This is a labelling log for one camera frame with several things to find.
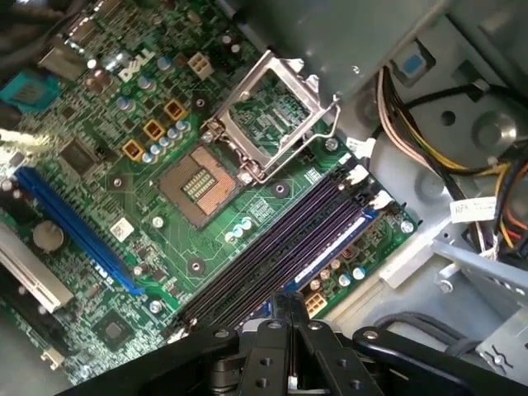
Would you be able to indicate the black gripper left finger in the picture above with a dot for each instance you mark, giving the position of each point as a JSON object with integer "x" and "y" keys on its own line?
{"x": 264, "y": 363}

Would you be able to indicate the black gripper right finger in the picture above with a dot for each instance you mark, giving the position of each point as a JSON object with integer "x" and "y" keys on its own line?
{"x": 330, "y": 363}

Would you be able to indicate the blue RAM stick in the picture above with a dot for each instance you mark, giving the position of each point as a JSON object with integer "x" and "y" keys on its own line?
{"x": 330, "y": 249}

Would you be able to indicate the black RAM slot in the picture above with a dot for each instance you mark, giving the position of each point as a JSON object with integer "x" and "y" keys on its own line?
{"x": 280, "y": 246}
{"x": 280, "y": 225}
{"x": 280, "y": 269}
{"x": 381, "y": 201}

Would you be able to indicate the white six-pin socket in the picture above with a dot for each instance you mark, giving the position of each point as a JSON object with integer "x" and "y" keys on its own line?
{"x": 316, "y": 305}

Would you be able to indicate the green Dell motherboard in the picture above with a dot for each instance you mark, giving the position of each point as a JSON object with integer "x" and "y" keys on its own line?
{"x": 173, "y": 247}

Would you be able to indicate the black chipset chip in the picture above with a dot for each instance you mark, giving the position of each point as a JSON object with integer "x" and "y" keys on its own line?
{"x": 110, "y": 329}

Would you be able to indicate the metal drive cage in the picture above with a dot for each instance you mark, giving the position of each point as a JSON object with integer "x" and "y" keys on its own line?
{"x": 486, "y": 268}

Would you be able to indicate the CPU socket with gold pins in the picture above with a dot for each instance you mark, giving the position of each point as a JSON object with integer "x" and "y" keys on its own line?
{"x": 202, "y": 185}

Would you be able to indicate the black open PC case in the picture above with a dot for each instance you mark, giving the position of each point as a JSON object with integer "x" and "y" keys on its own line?
{"x": 425, "y": 185}

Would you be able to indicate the blue expansion slot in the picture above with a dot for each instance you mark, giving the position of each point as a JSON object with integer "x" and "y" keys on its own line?
{"x": 74, "y": 222}

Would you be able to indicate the thin socket locking lever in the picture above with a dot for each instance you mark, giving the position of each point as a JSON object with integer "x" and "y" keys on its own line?
{"x": 335, "y": 119}

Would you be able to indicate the black expansion slot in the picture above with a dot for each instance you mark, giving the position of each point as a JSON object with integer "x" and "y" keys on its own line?
{"x": 24, "y": 309}

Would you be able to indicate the white expansion slot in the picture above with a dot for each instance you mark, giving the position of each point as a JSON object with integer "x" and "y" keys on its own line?
{"x": 33, "y": 272}

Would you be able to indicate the round coin cell battery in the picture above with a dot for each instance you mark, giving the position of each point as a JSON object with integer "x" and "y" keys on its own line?
{"x": 48, "y": 236}

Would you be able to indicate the orange square inductor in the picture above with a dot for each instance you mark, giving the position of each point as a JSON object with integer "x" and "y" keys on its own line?
{"x": 175, "y": 110}
{"x": 133, "y": 149}
{"x": 154, "y": 128}

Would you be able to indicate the round black fan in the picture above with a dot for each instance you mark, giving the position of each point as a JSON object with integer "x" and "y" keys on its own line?
{"x": 495, "y": 132}

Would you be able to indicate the white four-pin power socket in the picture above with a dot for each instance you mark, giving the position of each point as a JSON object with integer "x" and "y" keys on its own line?
{"x": 200, "y": 67}

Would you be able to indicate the grey power supply unit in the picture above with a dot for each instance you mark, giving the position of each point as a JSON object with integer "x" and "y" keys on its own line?
{"x": 330, "y": 33}

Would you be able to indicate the teal VGA port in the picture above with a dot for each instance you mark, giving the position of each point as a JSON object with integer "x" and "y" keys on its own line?
{"x": 29, "y": 92}

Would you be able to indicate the silver socket cover frame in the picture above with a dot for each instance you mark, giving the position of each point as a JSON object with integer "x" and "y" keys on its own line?
{"x": 288, "y": 66}

